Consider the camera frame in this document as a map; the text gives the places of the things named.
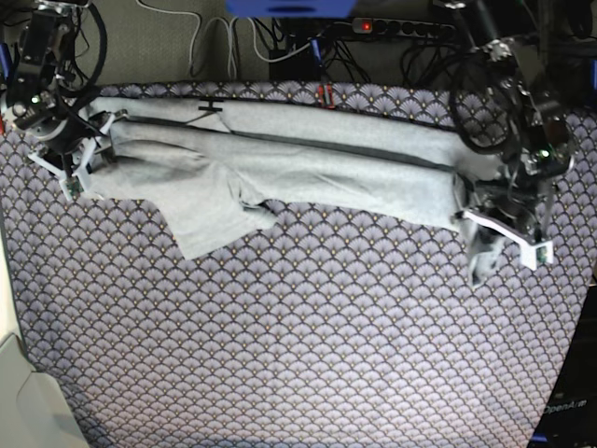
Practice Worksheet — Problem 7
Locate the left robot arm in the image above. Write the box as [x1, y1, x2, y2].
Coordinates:
[443, 1, 576, 280]

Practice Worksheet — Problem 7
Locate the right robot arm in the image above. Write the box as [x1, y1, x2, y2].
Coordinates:
[1, 1, 126, 201]

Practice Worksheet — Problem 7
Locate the black power strip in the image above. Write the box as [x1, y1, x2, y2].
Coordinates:
[326, 17, 456, 42]

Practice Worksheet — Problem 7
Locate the black OpenArm box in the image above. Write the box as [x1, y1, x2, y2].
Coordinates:
[528, 286, 596, 447]

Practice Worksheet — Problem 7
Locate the light grey T-shirt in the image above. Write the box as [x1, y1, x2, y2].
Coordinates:
[83, 97, 505, 285]

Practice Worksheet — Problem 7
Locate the black power adapter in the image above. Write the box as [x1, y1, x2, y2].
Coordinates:
[269, 49, 320, 81]

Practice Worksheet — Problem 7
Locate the fan-patterned table cloth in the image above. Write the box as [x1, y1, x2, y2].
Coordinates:
[1, 109, 596, 447]

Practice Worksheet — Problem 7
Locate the red table clamp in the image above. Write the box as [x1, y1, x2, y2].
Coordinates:
[317, 83, 335, 109]

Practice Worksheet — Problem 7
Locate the blue box overhead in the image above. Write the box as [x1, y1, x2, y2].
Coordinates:
[226, 0, 356, 18]

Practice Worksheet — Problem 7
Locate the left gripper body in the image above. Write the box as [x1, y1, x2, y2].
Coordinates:
[454, 174, 555, 270]

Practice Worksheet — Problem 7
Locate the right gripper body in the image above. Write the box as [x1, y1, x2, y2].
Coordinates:
[11, 100, 127, 201]

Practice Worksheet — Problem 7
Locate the white plastic bin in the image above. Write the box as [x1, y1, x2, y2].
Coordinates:
[1, 334, 88, 447]

